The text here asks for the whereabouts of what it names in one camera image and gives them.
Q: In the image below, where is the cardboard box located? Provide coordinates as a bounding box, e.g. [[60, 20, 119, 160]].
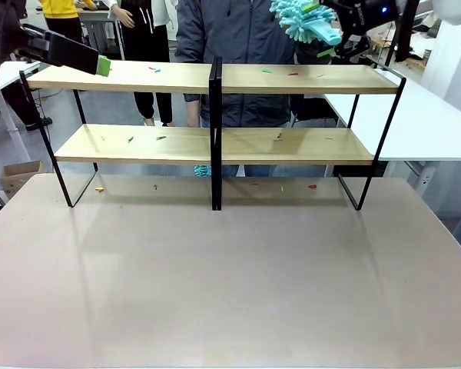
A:
[[0, 160, 46, 201]]

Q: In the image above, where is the person's right hand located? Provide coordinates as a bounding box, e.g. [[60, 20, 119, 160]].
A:
[[186, 100, 201, 128]]

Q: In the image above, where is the wooden shelf unit black frame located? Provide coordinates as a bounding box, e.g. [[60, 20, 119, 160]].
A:
[[209, 63, 407, 211], [18, 56, 223, 211]]

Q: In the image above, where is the person in yellow jacket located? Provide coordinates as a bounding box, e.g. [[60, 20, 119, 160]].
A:
[[36, 0, 99, 44]]

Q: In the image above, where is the small white table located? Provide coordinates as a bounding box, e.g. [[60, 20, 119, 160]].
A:
[[0, 60, 42, 165]]

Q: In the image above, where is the black chair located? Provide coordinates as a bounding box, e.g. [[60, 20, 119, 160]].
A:
[[290, 94, 340, 128]]

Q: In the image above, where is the person in grey jacket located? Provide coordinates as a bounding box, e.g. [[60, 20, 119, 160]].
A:
[[174, 0, 307, 178]]

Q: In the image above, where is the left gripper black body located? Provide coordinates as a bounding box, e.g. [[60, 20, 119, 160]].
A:
[[15, 23, 101, 75]]

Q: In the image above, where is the person in white jacket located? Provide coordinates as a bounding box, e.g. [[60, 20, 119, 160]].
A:
[[107, 0, 178, 128]]

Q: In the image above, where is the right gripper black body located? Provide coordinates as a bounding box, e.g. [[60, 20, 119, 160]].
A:
[[340, 0, 400, 40]]

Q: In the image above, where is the large white table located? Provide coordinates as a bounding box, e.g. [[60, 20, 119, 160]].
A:
[[324, 68, 461, 199]]

